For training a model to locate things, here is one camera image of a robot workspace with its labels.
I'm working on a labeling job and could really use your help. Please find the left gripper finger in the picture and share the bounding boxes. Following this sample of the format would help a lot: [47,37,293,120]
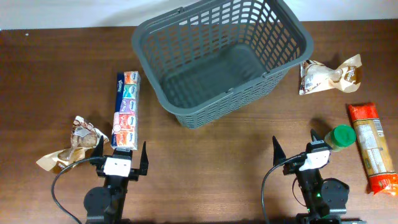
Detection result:
[90,136,104,158]
[139,141,149,175]

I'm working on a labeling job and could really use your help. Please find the green lid spice jar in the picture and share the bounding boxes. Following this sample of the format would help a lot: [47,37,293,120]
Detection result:
[324,124,356,152]

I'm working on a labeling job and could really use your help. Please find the orange pasta packet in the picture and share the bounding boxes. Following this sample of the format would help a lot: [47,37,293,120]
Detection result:
[348,103,397,196]

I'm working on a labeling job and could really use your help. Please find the grey plastic shopping basket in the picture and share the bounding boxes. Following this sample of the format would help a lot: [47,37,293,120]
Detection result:
[132,0,314,129]

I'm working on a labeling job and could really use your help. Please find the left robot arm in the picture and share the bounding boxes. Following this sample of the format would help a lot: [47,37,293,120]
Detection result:
[83,138,149,224]

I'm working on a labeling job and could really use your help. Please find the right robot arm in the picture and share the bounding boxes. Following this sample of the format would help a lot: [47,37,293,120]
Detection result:
[271,130,364,224]

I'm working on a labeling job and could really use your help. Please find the multicolour tissue pack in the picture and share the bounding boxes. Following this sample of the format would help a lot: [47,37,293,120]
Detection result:
[111,71,141,151]

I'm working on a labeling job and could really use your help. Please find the left brown snack bag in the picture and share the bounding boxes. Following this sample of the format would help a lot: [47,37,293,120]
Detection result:
[36,116,109,174]

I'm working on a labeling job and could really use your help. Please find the right beige snack bag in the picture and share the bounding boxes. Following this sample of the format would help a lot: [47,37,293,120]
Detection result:
[298,54,363,95]

